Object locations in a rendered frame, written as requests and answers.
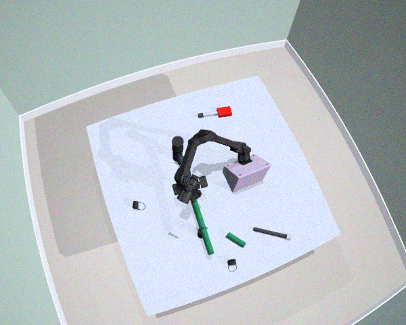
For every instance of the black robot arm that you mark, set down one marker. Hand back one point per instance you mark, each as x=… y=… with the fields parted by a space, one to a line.
x=187 y=182

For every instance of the black post with cap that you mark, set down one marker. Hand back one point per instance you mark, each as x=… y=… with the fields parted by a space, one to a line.
x=177 y=143

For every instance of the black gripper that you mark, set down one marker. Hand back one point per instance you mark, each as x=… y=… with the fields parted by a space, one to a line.
x=203 y=183

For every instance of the short green tube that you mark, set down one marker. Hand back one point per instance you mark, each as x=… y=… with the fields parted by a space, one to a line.
x=236 y=239

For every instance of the green long cylindrical rod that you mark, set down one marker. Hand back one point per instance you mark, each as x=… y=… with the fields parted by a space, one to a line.
x=201 y=224

